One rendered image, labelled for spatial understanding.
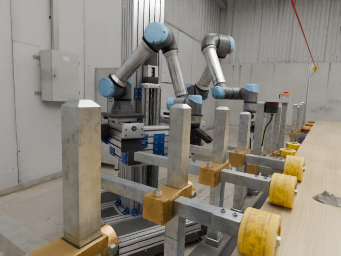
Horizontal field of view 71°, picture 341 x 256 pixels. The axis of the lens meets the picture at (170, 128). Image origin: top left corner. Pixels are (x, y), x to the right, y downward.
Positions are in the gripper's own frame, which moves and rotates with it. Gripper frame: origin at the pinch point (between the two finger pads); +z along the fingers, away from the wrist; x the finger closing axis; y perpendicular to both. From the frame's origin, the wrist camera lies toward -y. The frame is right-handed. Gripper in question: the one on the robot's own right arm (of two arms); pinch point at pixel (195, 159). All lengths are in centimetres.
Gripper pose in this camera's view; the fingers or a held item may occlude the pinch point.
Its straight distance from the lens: 133.6
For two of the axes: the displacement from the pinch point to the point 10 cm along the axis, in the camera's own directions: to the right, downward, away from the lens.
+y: -8.4, -1.1, 5.4
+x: -5.5, 0.9, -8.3
